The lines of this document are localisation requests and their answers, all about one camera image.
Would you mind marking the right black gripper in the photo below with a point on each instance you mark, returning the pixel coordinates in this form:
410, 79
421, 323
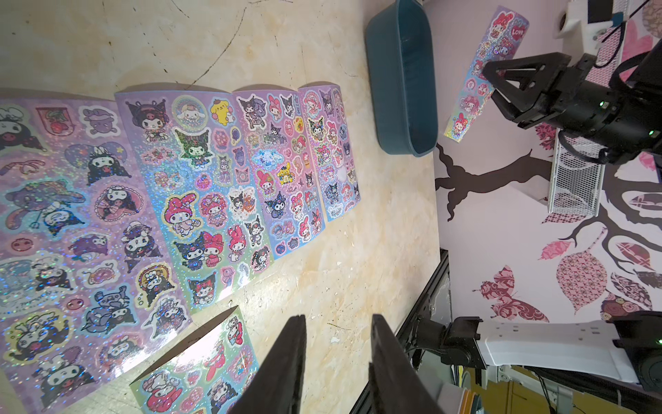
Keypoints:
601, 125

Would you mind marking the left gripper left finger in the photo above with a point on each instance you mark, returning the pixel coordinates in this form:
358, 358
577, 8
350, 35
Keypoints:
278, 385

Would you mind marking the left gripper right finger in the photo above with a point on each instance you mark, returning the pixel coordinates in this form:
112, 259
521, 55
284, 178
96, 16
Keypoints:
394, 384

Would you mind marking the teal plastic storage box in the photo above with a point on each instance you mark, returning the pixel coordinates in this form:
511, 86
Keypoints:
400, 61

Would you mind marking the character sticker sheet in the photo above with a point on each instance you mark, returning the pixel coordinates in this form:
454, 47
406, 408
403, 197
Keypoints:
325, 120
87, 287
191, 151

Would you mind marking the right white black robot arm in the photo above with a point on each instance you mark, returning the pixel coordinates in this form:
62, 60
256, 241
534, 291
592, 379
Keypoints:
534, 288

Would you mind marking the wooden storage shelf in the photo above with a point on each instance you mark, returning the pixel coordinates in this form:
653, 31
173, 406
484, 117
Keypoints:
518, 390

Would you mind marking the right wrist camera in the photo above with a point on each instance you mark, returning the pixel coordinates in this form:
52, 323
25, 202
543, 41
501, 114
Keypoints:
584, 25

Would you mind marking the white wire shelf basket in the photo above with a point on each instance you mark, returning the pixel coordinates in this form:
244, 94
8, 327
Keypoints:
576, 184

